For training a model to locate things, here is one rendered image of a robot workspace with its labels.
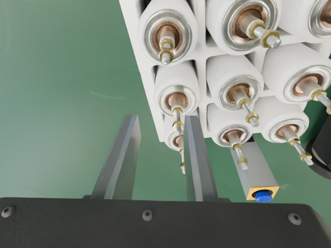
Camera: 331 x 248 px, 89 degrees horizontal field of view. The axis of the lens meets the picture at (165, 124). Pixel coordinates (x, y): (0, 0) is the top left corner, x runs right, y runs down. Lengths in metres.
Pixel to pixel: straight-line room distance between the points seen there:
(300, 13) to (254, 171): 0.37
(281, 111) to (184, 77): 0.23
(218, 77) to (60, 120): 0.69
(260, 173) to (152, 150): 0.50
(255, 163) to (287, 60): 0.29
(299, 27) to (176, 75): 0.20
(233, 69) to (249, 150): 0.32
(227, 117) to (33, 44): 0.60
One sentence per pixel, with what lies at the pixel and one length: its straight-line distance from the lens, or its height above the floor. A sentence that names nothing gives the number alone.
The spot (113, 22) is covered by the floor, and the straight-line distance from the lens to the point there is 0.56.
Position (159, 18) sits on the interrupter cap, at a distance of 0.28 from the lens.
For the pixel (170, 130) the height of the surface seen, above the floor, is 0.25.
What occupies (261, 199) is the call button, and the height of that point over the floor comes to 0.33.
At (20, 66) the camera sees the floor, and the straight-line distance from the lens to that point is 0.76.
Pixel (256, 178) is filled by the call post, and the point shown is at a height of 0.29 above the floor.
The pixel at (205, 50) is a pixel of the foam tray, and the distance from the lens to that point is 0.38.
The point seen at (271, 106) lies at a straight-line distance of 0.46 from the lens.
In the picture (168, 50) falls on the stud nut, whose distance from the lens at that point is 0.22.
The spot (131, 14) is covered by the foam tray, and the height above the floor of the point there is 0.18.
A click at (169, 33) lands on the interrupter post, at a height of 0.27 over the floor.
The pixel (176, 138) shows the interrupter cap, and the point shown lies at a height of 0.25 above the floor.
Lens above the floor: 0.53
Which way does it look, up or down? 48 degrees down
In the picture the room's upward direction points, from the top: 178 degrees counter-clockwise
